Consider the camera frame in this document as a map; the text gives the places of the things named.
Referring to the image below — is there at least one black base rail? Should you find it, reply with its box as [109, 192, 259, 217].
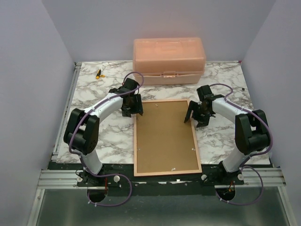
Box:
[48, 162, 244, 196]

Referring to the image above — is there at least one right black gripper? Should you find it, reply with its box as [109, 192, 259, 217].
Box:
[185, 100, 211, 128]

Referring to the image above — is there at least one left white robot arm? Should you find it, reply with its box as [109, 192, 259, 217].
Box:
[63, 78, 143, 186]

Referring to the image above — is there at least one yellow black screwdriver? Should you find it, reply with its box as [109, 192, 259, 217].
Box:
[95, 69, 132, 81]

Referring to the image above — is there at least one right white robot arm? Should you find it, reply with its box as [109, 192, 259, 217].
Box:
[184, 84, 273, 185]

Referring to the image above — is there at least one pink wooden picture frame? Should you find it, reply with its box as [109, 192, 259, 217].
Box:
[133, 98, 203, 177]

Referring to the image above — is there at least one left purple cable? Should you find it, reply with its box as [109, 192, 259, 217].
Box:
[68, 71, 144, 208]

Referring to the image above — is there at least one pink translucent plastic toolbox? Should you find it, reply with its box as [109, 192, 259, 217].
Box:
[133, 37, 206, 86]

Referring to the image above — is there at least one brown cardboard backing board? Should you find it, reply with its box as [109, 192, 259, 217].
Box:
[136, 101, 200, 174]

